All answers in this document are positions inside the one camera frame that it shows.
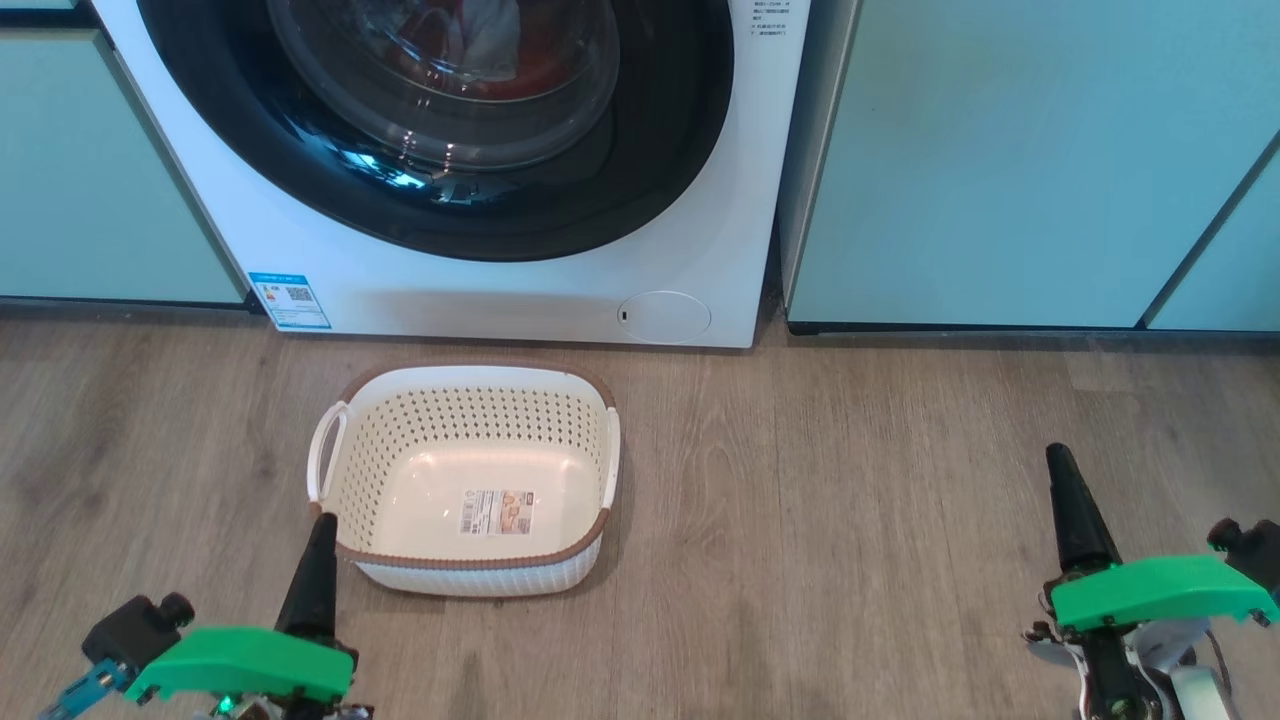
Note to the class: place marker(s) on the white perforated laundry basket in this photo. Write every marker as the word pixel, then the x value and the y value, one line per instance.
pixel 480 560

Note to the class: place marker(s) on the white front-load washing machine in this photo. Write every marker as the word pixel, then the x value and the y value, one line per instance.
pixel 500 300

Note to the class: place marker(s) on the white garment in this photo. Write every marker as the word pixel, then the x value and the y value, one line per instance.
pixel 490 40

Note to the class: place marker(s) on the printed text sticker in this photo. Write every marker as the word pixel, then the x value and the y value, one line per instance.
pixel 770 18

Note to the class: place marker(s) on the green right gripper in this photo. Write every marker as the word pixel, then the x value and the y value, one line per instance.
pixel 1160 595

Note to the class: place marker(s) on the red garment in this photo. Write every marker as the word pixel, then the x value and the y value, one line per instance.
pixel 545 60

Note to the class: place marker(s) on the round white filter cover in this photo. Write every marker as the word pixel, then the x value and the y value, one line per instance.
pixel 665 318

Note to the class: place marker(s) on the blue energy label sticker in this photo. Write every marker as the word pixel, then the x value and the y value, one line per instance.
pixel 290 300

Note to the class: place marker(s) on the paper basket label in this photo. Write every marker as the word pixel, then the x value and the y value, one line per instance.
pixel 497 512

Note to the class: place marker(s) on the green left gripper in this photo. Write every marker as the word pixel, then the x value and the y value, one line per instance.
pixel 240 665

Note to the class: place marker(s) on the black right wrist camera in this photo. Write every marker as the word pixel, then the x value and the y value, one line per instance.
pixel 1260 555

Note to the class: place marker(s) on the black round glass washer door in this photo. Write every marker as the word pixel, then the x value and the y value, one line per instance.
pixel 650 170

